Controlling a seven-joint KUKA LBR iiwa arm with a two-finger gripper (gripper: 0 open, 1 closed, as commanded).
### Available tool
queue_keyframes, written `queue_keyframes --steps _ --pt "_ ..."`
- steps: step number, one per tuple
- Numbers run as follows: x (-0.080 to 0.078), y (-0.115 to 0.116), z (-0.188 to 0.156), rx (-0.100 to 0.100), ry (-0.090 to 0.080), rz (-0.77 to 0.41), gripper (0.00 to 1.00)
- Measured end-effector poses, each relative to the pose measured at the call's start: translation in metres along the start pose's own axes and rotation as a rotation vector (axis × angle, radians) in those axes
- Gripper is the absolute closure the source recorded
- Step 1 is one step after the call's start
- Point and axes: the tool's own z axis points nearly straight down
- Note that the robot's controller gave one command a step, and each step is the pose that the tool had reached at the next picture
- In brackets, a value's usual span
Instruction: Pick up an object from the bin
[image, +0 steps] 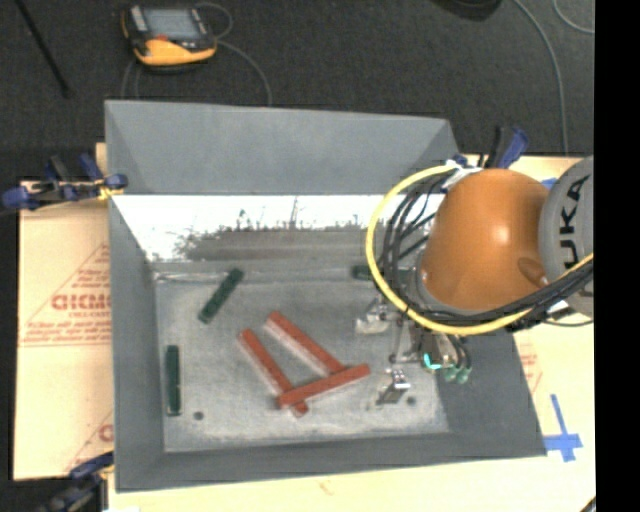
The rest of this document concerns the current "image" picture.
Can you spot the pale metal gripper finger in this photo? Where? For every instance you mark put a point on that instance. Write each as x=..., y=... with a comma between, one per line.
x=395, y=389
x=371, y=324

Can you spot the grey metal bin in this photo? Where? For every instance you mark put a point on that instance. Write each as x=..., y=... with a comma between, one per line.
x=280, y=150

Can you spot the red-brown flat block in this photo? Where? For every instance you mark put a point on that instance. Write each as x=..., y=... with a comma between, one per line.
x=325, y=386
x=267, y=367
x=305, y=342

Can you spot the brown cardboard board red print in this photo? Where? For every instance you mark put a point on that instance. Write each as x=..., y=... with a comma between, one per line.
x=60, y=360

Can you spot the dark green flat block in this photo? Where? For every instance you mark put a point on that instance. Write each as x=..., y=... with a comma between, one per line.
x=173, y=380
x=359, y=272
x=220, y=296

